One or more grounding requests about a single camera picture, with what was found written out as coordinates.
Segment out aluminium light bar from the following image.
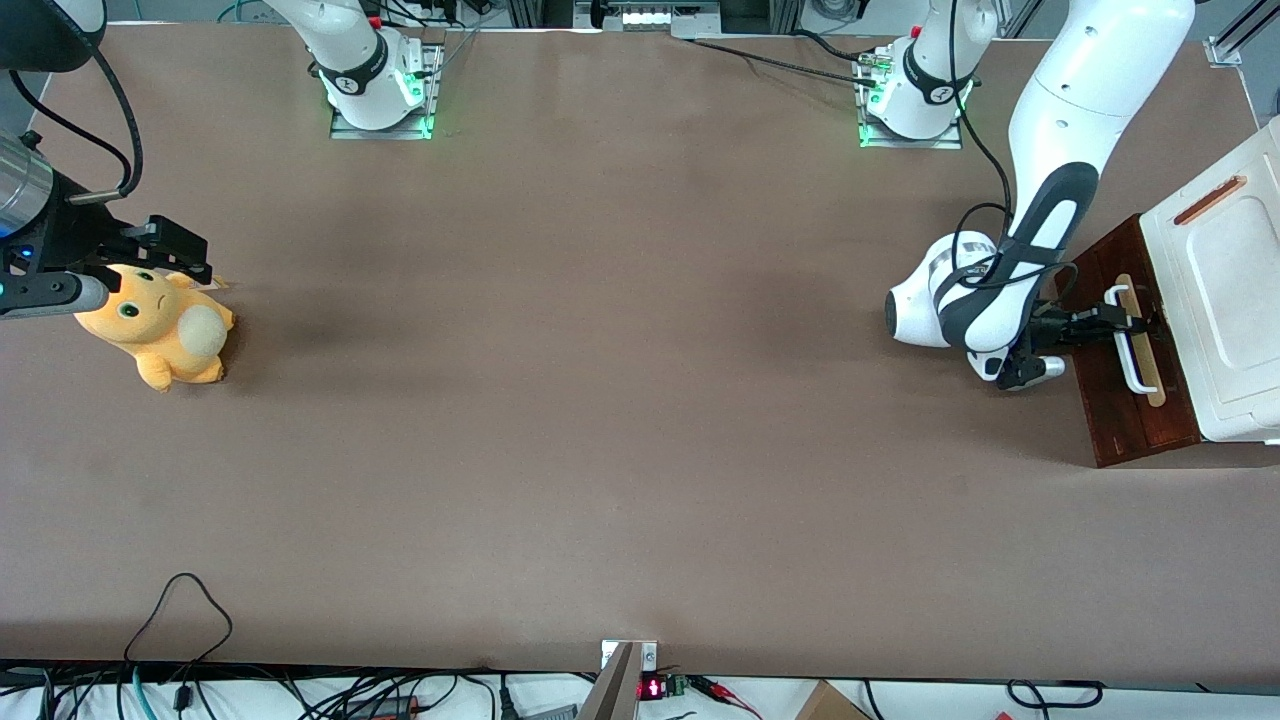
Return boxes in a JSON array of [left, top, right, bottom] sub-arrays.
[[573, 0, 723, 41]]

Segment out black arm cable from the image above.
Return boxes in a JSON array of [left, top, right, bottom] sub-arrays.
[[945, 40, 1081, 296], [8, 40, 144, 206]]

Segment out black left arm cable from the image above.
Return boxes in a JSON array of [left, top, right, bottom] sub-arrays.
[[945, 40, 1081, 296]]

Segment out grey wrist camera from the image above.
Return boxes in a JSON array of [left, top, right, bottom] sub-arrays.
[[0, 272, 111, 321], [995, 348, 1068, 393]]

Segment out brown cardboard box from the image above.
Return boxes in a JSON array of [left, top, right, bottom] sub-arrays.
[[795, 680, 873, 720]]

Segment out long black table cable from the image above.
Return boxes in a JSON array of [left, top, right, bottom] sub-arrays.
[[688, 38, 879, 89]]

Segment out black cable loop on table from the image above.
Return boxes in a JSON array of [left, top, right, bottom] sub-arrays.
[[122, 571, 234, 669]]

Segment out orange plush toy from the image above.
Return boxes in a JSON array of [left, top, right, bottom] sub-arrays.
[[73, 262, 237, 393]]

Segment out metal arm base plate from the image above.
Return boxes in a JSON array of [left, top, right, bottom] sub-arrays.
[[328, 42, 444, 141], [856, 45, 966, 151]]

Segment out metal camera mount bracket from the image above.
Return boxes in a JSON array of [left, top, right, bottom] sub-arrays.
[[575, 640, 661, 720]]

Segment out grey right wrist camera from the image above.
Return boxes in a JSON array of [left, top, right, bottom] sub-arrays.
[[0, 272, 111, 321]]

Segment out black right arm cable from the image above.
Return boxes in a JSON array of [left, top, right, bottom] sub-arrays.
[[8, 40, 144, 206]]

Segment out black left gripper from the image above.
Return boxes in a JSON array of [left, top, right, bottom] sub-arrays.
[[1025, 303, 1151, 358]]

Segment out white drawer cabinet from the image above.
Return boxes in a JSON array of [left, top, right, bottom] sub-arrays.
[[1060, 115, 1280, 469]]

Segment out gold oval handle backplate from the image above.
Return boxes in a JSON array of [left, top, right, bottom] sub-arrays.
[[1113, 273, 1168, 408]]

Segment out white drawer handle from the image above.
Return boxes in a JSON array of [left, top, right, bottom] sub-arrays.
[[1104, 285, 1152, 395]]

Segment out red clip leads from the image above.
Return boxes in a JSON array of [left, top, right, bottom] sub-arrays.
[[698, 677, 767, 717]]

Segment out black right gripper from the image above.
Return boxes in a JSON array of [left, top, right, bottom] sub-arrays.
[[3, 175, 215, 301]]

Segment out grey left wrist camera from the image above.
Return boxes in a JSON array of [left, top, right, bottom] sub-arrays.
[[995, 348, 1068, 393]]

